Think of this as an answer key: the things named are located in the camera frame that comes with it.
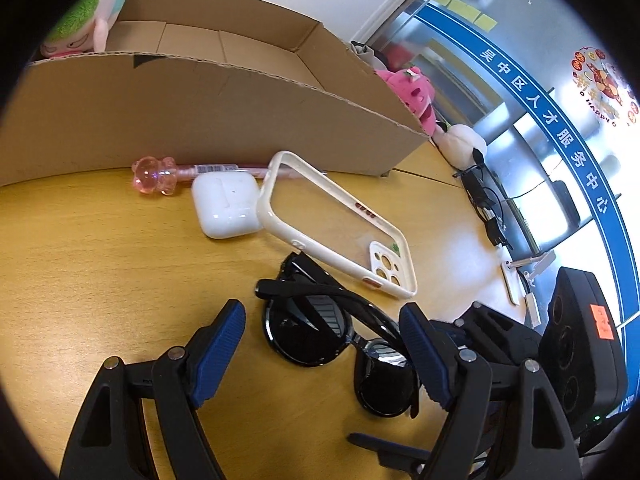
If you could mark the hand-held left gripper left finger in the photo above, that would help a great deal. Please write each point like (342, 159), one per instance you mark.
(225, 340)

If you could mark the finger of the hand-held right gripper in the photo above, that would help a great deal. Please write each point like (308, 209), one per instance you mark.
(385, 447)
(500, 332)

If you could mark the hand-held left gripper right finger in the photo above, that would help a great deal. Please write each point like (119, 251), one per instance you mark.
(422, 350)

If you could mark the black sunglasses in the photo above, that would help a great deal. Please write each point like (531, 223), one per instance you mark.
(300, 335)

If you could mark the white clear phone case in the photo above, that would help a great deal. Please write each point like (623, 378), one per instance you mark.
(386, 266)

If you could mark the white earbuds case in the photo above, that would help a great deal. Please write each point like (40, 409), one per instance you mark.
(225, 205)

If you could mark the pink bear-topped pen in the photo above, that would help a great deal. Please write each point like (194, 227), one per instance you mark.
(150, 175)

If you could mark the cardboard box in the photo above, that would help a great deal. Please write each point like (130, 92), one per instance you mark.
(150, 110)

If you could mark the white phone stand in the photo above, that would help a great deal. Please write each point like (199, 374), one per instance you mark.
(530, 265)

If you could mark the black power adapter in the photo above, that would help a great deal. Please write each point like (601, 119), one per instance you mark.
(477, 190)

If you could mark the white plush toy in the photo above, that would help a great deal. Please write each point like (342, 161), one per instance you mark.
(460, 142)

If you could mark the pink plush toy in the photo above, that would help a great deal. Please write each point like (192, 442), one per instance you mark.
(410, 91)

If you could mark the colourful round window sticker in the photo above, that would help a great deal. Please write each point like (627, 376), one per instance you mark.
(602, 80)

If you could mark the grey fabric item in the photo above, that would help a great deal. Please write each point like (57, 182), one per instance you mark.
(362, 52)

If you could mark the green-haired plush toy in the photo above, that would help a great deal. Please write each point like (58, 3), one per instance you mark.
(75, 25)

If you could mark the blue wall banner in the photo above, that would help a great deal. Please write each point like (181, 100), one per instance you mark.
(540, 110)

